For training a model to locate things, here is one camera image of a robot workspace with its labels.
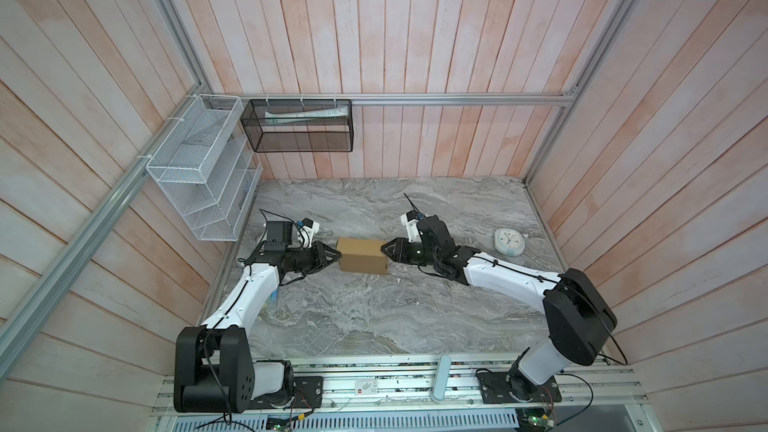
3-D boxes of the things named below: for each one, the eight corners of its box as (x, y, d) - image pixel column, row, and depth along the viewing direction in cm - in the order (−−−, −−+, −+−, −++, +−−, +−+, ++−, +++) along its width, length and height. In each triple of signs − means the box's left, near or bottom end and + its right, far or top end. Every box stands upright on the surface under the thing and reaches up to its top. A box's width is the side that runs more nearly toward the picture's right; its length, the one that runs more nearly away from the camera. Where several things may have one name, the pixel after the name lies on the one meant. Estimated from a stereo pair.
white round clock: (498, 256, 101) (501, 251, 99) (491, 233, 107) (493, 228, 105) (525, 256, 101) (529, 251, 99) (516, 233, 107) (520, 228, 105)
